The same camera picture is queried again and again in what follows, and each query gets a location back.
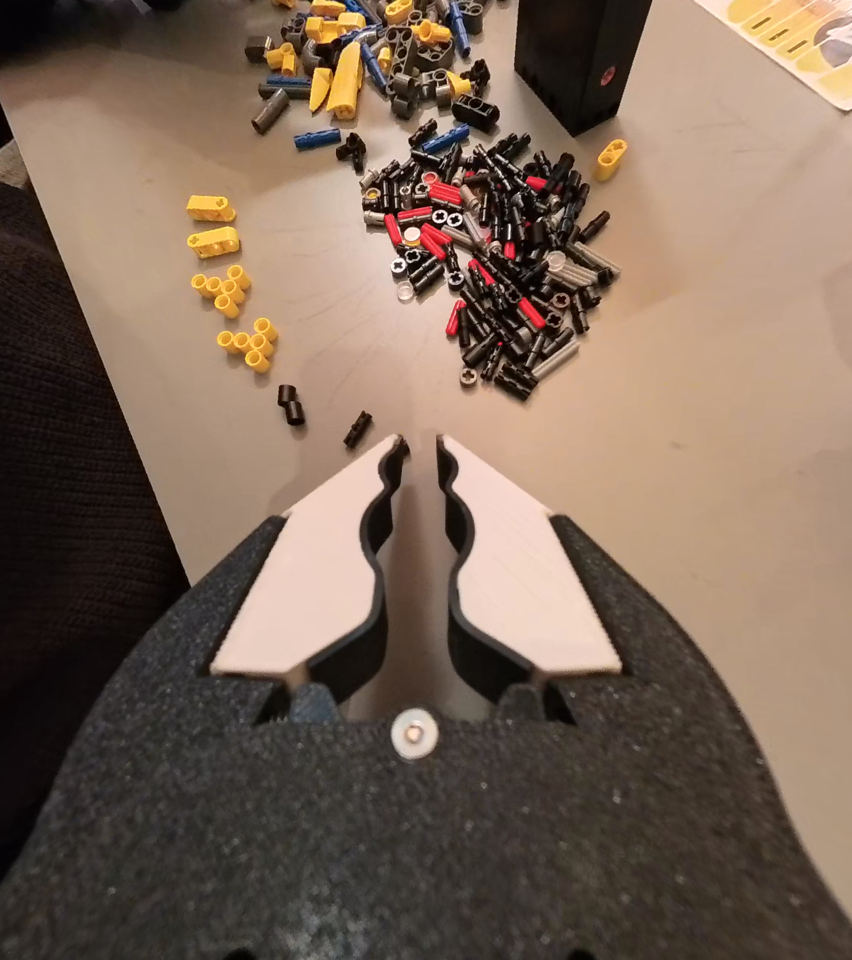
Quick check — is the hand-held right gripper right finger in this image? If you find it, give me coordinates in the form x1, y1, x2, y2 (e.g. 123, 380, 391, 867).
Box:
435, 433, 623, 706

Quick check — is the pile of black red pins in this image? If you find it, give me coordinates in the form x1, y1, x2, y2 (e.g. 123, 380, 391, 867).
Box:
360, 120, 624, 402

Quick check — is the black perforated block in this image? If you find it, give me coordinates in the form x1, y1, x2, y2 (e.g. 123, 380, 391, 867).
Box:
513, 0, 654, 138

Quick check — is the yellow sticker sheet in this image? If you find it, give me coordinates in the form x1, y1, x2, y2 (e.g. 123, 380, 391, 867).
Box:
696, 0, 852, 112

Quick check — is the pile of yellow black bricks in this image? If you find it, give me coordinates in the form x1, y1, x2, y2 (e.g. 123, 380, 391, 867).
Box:
244, 0, 503, 165

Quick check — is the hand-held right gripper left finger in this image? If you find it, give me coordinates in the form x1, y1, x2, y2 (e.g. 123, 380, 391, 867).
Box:
208, 432, 410, 702

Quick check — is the person's dark sweater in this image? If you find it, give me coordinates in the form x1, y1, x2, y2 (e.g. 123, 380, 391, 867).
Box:
0, 161, 190, 912

